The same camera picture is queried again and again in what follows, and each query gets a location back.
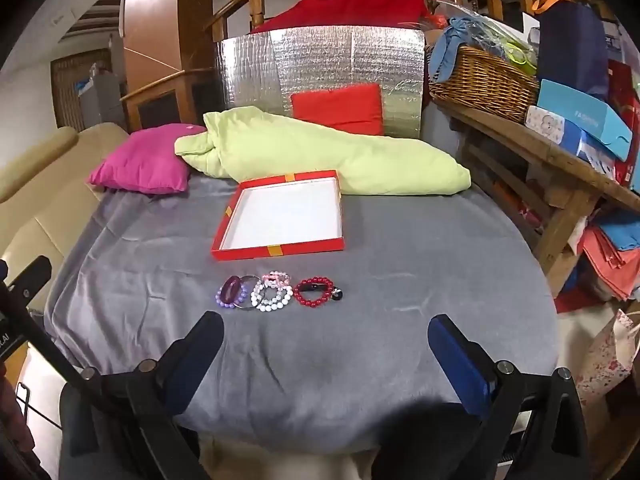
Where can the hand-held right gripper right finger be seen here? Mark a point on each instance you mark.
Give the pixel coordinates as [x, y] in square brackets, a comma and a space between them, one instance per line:
[457, 360]

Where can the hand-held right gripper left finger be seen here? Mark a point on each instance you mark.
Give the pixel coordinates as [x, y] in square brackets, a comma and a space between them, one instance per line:
[192, 370]

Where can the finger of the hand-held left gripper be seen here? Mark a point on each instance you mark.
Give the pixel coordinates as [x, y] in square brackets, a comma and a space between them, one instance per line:
[31, 275]

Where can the silver metal bangle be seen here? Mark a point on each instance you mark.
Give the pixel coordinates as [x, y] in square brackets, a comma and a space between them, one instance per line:
[248, 306]

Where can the dark purple bangle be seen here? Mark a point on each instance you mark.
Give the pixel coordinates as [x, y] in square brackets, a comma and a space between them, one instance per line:
[231, 287]

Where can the red shallow cardboard box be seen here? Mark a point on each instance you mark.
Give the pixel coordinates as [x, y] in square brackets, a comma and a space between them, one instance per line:
[280, 220]

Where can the person's left hand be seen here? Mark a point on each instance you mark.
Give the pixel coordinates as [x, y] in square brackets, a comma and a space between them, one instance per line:
[10, 420]

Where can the beige sofa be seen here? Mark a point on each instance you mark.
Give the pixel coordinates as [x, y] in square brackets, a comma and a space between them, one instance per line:
[45, 195]

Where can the grey blanket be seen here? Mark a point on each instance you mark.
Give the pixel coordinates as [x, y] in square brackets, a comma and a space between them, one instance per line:
[350, 350]

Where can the floral paper gift bag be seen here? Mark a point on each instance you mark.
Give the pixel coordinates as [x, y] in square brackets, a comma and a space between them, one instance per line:
[607, 360]

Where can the magenta pillow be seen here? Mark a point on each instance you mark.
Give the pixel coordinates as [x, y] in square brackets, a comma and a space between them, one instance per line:
[145, 160]

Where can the stack of coral cloths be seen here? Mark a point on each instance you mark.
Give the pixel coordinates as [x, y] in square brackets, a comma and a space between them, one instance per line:
[610, 265]

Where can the woven rattan screen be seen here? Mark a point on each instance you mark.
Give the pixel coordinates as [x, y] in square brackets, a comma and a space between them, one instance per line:
[65, 90]

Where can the wooden bench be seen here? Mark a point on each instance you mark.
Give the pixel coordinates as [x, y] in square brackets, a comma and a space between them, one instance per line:
[545, 160]

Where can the light green quilt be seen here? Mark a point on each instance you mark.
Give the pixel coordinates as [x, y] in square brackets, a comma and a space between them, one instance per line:
[300, 155]

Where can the white patterned box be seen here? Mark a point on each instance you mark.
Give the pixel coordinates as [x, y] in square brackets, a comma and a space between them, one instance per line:
[550, 127]

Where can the wooden cabinet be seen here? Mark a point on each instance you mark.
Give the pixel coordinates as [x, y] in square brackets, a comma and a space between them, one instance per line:
[160, 35]

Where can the wicker basket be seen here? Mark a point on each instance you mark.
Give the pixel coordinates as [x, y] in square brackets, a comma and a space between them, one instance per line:
[480, 85]

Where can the light blue cardboard box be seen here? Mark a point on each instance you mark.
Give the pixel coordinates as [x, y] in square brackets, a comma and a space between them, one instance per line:
[585, 115]

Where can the red cushion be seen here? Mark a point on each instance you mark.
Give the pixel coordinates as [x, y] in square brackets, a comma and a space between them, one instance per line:
[337, 110]

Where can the red paper bag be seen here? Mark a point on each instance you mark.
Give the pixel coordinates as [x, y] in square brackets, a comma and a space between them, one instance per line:
[625, 110]

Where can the blue cloth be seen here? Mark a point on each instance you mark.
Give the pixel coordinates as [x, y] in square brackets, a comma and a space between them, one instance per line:
[450, 50]

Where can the silver foil insulation panel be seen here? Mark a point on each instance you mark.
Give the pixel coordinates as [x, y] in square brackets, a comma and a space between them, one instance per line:
[320, 60]

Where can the wooden stair railing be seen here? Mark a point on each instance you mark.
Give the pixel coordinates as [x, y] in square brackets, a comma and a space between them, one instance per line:
[260, 5]

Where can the large red cloth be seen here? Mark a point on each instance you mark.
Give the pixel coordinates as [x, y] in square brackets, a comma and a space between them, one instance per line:
[350, 5]

